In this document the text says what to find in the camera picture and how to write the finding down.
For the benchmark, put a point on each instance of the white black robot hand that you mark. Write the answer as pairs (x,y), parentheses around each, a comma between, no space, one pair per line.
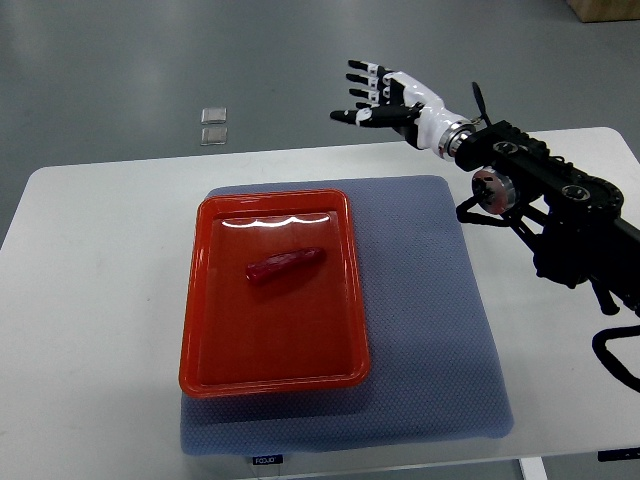
(429,124)

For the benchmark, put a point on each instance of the red pepper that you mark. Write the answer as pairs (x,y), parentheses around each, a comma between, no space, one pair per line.
(275,265)

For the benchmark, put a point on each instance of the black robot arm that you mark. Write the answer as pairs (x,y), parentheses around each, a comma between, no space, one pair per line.
(570,220)

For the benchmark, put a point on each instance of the red plastic tray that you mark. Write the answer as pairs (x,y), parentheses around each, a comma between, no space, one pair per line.
(304,330)

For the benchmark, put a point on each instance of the upper silver floor plate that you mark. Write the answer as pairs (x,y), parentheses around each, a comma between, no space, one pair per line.
(213,115)

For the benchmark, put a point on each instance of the cardboard box corner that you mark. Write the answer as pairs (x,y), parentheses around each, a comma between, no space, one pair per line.
(592,11)

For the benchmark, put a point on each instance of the blue-grey textured mat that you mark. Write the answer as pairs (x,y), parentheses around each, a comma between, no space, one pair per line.
(435,372)

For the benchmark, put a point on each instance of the black table label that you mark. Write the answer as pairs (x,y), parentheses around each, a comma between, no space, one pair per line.
(267,460)

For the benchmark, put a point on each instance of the white table leg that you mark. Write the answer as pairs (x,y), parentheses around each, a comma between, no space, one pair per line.
(532,468)

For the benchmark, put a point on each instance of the black control panel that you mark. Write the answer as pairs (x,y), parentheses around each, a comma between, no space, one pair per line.
(619,455)

